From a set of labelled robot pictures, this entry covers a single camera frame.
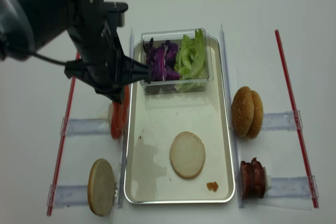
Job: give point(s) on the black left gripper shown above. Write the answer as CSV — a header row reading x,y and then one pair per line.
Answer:
x,y
96,50

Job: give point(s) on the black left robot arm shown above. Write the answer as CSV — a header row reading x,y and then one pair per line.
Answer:
x,y
28,25

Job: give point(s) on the green lettuce leaves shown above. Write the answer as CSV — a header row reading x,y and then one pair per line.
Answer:
x,y
190,62

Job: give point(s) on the meat patty front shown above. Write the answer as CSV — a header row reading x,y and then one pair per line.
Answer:
x,y
247,179

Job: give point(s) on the meat patty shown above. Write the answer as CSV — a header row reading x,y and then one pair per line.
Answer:
x,y
247,179
259,178

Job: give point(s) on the meat patty rear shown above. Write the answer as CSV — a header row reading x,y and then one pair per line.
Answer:
x,y
259,178

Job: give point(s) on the purple cabbage shreds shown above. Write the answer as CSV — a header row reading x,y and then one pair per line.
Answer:
x,y
161,60

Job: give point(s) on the white metal tray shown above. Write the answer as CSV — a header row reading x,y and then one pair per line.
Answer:
x,y
155,120

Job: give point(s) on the clear plastic salad box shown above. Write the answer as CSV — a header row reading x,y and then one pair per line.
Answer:
x,y
161,87

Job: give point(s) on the upper left clear pusher track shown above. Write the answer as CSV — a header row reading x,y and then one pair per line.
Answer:
x,y
100,125

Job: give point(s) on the clear pusher track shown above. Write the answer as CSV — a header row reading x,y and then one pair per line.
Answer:
x,y
67,195
287,121
100,125
290,187

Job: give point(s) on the left red strip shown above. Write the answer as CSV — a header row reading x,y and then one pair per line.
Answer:
x,y
60,151

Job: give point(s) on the red strip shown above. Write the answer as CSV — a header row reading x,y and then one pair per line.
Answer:
x,y
294,108
60,151

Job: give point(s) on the bun bottom on tray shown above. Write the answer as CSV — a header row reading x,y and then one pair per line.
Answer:
x,y
187,155

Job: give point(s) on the upright bun half left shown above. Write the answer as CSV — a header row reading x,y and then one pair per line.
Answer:
x,y
101,188

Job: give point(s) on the sesame bun top front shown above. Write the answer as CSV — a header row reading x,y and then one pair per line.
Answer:
x,y
242,111

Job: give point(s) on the lower left clear pusher track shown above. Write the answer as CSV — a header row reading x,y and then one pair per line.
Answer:
x,y
67,195

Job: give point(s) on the orange sauce blob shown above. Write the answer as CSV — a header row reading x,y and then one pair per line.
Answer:
x,y
212,186

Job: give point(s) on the bun top rear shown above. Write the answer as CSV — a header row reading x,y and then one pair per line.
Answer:
x,y
257,122

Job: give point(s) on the right red strip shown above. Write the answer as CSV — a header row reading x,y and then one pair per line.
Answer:
x,y
294,108

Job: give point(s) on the upper right clear pusher track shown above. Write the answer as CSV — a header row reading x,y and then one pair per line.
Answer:
x,y
287,121

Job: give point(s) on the lower right clear pusher track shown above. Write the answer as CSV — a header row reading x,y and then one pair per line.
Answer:
x,y
290,187

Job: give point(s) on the right long clear rail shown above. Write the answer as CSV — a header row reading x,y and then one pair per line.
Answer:
x,y
230,87

